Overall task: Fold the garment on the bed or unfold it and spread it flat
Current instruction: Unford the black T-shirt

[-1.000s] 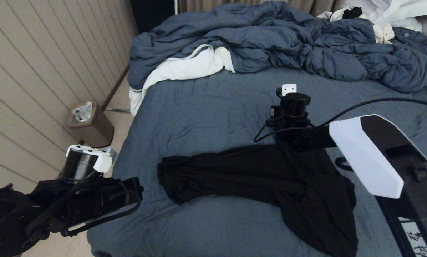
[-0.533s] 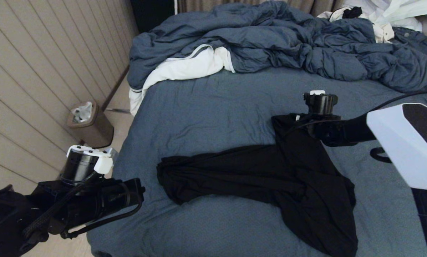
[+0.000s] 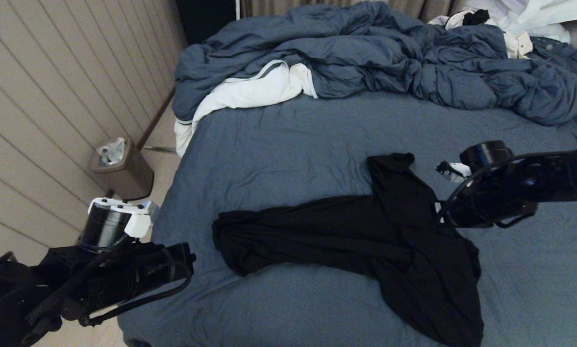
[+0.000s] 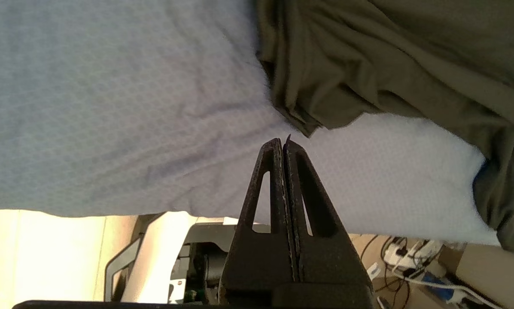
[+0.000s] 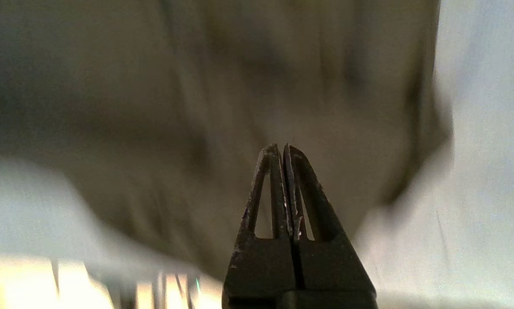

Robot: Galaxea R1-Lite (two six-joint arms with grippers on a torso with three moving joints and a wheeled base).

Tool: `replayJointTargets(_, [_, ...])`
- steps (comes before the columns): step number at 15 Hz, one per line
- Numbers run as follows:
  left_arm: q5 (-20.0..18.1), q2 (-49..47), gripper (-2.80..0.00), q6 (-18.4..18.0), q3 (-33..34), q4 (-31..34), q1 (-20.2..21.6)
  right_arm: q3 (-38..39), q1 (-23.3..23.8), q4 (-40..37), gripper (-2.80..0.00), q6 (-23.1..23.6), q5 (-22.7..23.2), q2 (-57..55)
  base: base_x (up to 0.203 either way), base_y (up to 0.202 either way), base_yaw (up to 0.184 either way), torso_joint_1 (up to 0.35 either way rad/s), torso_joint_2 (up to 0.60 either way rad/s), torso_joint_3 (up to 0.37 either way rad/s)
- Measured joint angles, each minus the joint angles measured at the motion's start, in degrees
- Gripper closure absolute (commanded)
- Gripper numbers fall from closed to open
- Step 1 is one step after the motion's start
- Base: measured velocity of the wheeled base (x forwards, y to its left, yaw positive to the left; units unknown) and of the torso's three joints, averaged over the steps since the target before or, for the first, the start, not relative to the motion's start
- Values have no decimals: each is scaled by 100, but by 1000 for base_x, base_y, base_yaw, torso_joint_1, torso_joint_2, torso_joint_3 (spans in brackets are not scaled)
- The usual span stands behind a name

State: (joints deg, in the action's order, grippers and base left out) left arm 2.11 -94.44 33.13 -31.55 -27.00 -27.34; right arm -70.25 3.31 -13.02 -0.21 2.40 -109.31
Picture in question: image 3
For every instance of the brown trash bin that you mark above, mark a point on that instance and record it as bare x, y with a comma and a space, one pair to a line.
134, 178

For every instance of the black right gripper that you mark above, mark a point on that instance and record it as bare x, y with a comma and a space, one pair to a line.
495, 205

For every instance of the bed with blue sheet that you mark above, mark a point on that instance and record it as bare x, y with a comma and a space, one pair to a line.
293, 154

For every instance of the crumpled blue duvet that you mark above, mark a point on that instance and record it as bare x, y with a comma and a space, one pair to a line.
365, 50

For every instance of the beige curtain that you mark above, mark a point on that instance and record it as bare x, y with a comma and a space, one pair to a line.
269, 7

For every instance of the dark blue denim garment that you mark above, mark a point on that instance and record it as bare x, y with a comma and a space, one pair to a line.
560, 52

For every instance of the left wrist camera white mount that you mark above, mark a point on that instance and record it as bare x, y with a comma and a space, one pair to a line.
134, 221

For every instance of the cream buttoned shirt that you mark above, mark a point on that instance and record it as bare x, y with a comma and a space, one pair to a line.
517, 45

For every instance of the white quilt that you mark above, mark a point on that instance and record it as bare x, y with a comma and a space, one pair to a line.
249, 90

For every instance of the small black garment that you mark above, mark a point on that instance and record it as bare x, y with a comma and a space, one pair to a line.
475, 17

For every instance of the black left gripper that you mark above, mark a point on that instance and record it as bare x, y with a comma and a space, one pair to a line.
124, 279

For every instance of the dark cabinet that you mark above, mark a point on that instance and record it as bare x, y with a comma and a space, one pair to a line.
204, 21

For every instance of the black t-shirt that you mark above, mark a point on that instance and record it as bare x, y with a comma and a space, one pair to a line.
413, 241

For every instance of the white crumpled garment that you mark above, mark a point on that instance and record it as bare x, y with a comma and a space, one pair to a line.
534, 13

